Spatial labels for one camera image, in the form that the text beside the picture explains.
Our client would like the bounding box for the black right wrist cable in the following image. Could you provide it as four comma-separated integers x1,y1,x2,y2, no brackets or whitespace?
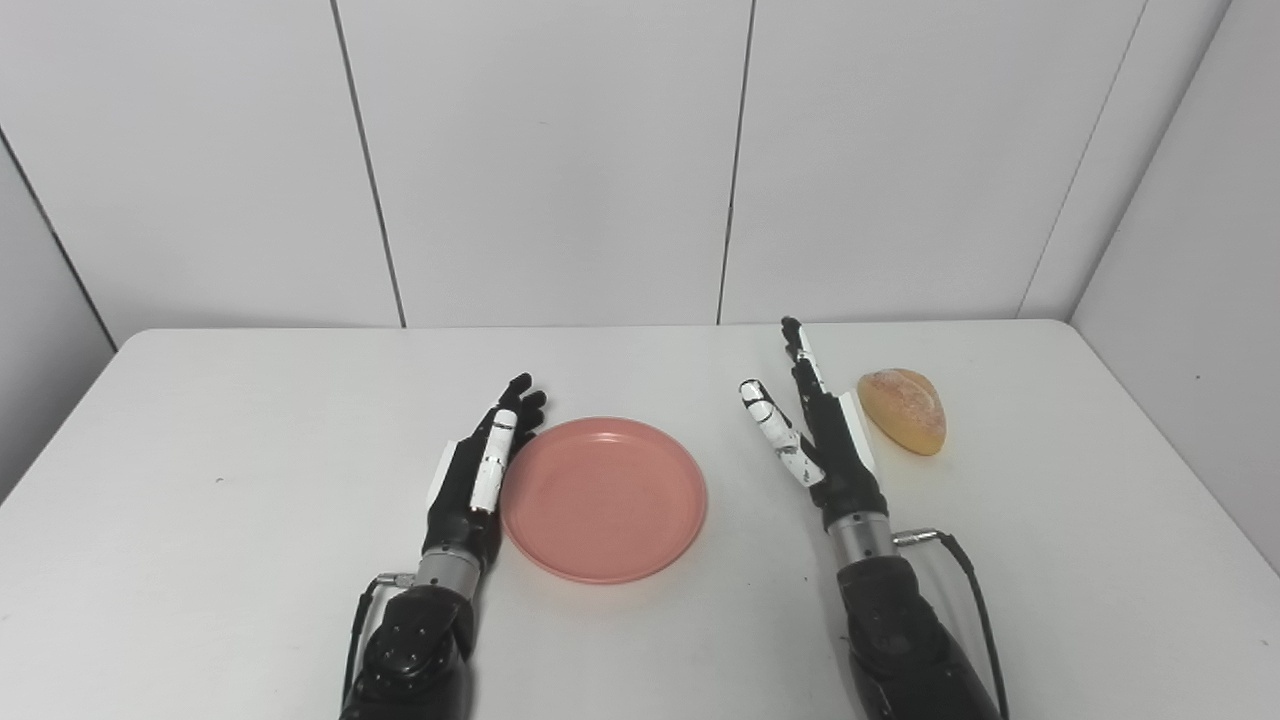
892,529,1010,720

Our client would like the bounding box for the pink round plate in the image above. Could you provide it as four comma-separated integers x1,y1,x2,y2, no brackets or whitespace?
499,417,709,585

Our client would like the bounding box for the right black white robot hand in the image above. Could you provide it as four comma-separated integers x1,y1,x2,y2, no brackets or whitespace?
739,317,890,533

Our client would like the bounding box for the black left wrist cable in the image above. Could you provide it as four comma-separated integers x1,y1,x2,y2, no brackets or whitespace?
342,572,416,706

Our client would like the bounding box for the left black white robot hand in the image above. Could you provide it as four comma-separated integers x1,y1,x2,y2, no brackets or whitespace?
422,374,548,575

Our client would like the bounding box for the golden bread roll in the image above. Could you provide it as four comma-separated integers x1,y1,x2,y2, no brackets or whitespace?
857,368,948,457

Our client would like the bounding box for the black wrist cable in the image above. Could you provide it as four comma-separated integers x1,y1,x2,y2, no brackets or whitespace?
892,529,1010,720
342,572,416,706

